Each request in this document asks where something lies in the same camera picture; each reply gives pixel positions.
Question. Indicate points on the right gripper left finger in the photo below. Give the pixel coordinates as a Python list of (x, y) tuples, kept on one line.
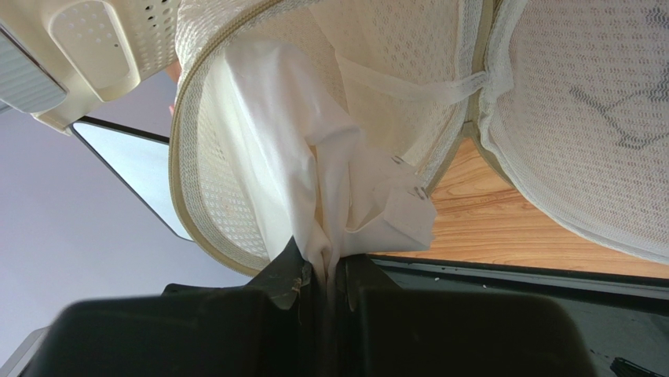
[(251, 330)]

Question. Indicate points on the cream plastic laundry basket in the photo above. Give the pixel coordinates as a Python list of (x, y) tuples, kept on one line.
[(60, 60)]

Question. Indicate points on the white mesh laundry bag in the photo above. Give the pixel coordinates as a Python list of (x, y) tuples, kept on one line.
[(568, 100)]

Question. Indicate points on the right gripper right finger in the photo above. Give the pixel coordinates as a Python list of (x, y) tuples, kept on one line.
[(386, 330)]

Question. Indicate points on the whiteboard with red writing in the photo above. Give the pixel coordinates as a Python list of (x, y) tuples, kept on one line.
[(139, 159)]

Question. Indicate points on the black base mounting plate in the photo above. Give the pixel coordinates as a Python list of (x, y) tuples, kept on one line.
[(623, 320)]

